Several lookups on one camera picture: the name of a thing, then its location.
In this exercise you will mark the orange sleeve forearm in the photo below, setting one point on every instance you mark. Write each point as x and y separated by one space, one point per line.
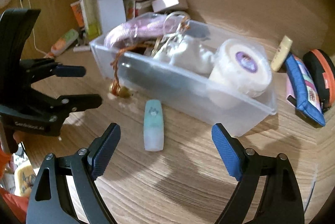
17 204

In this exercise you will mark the small white pink box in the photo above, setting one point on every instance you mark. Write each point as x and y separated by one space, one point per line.
169 5

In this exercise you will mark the white red lip balm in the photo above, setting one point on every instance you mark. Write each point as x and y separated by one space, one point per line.
81 48

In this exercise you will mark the yellow green spray bottle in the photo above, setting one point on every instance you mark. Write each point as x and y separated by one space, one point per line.
92 26

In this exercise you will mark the blue fabric pouch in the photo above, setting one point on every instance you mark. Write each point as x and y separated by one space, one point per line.
305 92

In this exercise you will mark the small cream lotion bottle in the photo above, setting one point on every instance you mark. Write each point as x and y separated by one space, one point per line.
281 54

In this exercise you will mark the black orange round case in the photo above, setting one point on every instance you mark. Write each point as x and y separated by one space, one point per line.
321 69

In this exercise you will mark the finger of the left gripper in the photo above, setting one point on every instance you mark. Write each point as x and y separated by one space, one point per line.
78 103
69 71

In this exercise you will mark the orange packet behind bottle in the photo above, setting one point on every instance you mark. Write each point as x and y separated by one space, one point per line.
77 11

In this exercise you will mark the white lidded plastic tub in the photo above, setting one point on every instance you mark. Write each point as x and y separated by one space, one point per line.
238 68

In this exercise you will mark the orange green tube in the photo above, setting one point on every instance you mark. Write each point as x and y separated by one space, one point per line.
64 42

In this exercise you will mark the white plush toy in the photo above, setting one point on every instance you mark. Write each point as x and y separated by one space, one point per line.
188 53

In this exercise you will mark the mint green highlighter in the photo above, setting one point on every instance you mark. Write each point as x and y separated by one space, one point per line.
153 127

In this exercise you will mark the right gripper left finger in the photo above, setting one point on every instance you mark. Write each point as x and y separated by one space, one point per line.
50 200

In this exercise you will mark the clear plastic storage bin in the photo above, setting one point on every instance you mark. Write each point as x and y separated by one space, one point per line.
125 54

